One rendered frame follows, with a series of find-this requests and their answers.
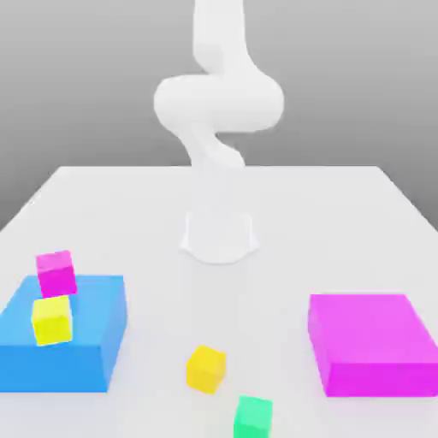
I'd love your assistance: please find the large magenta box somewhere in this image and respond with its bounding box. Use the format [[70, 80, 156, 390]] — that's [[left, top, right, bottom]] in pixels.
[[306, 293, 438, 399]]

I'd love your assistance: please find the small lemon yellow cube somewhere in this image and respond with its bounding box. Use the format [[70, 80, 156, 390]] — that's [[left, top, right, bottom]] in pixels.
[[31, 296, 74, 347]]

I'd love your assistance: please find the small golden yellow cube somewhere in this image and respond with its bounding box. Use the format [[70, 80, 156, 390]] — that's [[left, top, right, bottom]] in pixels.
[[186, 344, 228, 396]]

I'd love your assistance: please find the large blue box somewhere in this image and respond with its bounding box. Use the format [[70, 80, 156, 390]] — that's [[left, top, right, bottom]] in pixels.
[[0, 275, 128, 394]]

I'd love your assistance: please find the small green cube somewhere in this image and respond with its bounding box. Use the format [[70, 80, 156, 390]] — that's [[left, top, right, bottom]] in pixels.
[[233, 394, 274, 438]]

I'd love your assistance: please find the small magenta cube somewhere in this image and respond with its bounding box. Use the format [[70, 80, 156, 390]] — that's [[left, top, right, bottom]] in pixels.
[[35, 249, 79, 299]]

